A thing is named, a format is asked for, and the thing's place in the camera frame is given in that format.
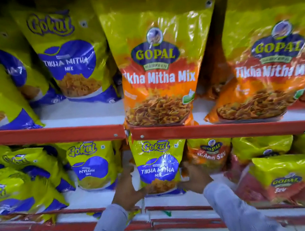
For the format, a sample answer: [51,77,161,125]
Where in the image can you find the person's right hand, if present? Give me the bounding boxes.
[175,158,216,197]

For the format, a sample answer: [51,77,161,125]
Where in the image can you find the person's left hand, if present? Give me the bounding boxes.
[108,164,152,213]

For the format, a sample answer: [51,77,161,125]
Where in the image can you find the small yellow blue snack packet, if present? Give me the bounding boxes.
[129,133,193,200]

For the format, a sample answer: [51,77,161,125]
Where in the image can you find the person's right forearm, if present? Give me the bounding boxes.
[202,172,287,231]

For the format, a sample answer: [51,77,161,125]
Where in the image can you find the red edged white shelf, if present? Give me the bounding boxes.
[142,161,305,231]
[0,160,154,231]
[127,84,305,156]
[0,91,129,156]

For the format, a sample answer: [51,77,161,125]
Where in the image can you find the small orange sev packet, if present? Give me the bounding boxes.
[184,134,236,177]

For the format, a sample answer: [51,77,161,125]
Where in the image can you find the yellow blue sev packet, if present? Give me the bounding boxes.
[64,137,121,195]
[0,136,76,202]
[0,159,70,219]

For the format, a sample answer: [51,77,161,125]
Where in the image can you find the flat yellow snack packet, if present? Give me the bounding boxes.
[0,209,59,231]

